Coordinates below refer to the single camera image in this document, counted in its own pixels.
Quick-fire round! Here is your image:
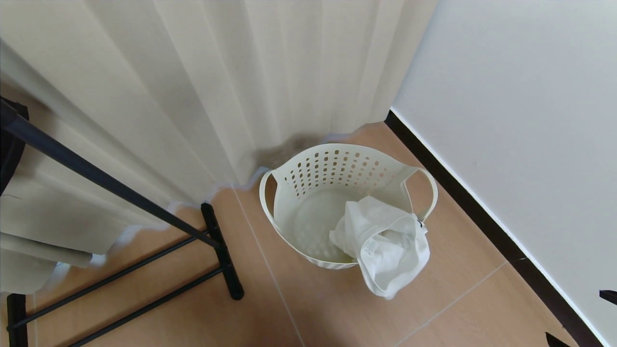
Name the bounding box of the white garment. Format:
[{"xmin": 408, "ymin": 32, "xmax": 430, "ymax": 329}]
[{"xmin": 329, "ymin": 195, "xmax": 431, "ymax": 300}]

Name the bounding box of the black clothes rack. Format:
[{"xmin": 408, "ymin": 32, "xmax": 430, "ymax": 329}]
[{"xmin": 0, "ymin": 104, "xmax": 244, "ymax": 347}]

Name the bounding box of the white laundry basket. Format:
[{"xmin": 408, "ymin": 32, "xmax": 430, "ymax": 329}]
[{"xmin": 259, "ymin": 143, "xmax": 439, "ymax": 270}]

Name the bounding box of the white curtain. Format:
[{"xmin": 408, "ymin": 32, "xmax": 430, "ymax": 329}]
[{"xmin": 0, "ymin": 0, "xmax": 437, "ymax": 294}]

